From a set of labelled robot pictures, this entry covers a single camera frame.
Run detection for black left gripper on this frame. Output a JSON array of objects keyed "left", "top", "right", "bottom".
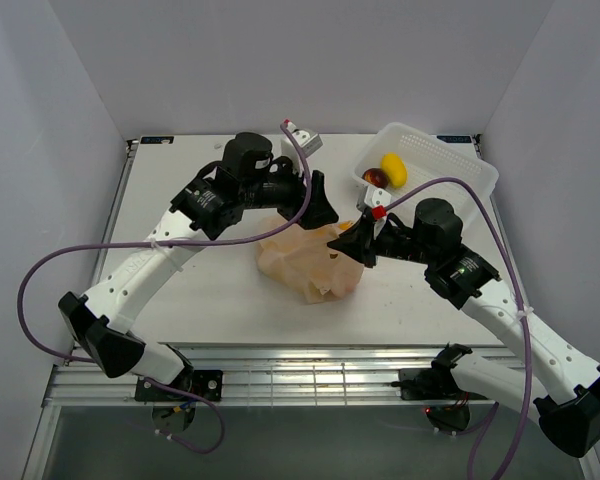
[{"left": 242, "top": 155, "right": 339, "bottom": 230}]

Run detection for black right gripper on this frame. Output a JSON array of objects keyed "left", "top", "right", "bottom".
[{"left": 326, "top": 214, "right": 435, "bottom": 269}]

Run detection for banana print plastic bag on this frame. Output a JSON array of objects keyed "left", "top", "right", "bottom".
[{"left": 255, "top": 221, "right": 364, "bottom": 304}]

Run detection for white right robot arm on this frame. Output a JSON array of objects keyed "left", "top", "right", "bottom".
[{"left": 328, "top": 199, "right": 600, "bottom": 458}]

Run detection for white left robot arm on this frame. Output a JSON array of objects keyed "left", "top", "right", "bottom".
[{"left": 59, "top": 124, "right": 339, "bottom": 400}]

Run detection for dark red apple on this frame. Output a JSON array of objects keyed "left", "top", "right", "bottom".
[{"left": 362, "top": 168, "right": 389, "bottom": 189}]

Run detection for yellow lemon fruit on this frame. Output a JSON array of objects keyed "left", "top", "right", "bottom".
[{"left": 380, "top": 153, "right": 408, "bottom": 188}]

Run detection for white plastic basket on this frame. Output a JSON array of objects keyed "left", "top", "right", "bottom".
[{"left": 351, "top": 122, "right": 499, "bottom": 226}]

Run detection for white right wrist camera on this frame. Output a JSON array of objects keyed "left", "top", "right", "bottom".
[{"left": 356, "top": 184, "right": 392, "bottom": 221}]

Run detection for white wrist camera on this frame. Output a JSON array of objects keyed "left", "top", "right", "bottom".
[
  {"left": 280, "top": 119, "right": 323, "bottom": 164},
  {"left": 356, "top": 184, "right": 392, "bottom": 221}
]

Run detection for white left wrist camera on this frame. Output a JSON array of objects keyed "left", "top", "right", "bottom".
[{"left": 280, "top": 119, "right": 323, "bottom": 164}]

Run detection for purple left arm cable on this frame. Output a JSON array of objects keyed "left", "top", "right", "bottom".
[{"left": 18, "top": 122, "right": 313, "bottom": 455}]

